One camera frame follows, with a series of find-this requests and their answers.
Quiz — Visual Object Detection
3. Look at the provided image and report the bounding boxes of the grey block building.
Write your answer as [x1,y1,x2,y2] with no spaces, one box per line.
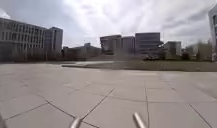
[99,34,136,56]

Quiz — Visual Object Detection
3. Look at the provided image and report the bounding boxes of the grey stone slab pavement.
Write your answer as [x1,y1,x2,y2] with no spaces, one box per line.
[0,62,217,128]

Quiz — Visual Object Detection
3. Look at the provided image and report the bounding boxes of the low dark building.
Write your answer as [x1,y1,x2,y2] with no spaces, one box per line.
[61,42,102,61]

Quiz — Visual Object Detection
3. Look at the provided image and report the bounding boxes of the dark block building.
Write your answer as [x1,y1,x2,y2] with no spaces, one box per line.
[134,32,162,56]

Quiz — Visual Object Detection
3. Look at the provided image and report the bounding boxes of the robot's own part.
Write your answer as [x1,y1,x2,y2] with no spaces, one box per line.
[69,116,83,128]
[131,112,147,128]

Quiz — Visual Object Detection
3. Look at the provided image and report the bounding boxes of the small grey building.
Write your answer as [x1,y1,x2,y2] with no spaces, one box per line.
[163,40,182,60]

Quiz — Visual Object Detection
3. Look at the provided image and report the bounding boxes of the grey building with many windows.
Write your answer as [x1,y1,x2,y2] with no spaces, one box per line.
[0,16,64,63]

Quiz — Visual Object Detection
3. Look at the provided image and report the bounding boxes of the white building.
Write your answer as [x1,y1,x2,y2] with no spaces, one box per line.
[207,3,217,63]

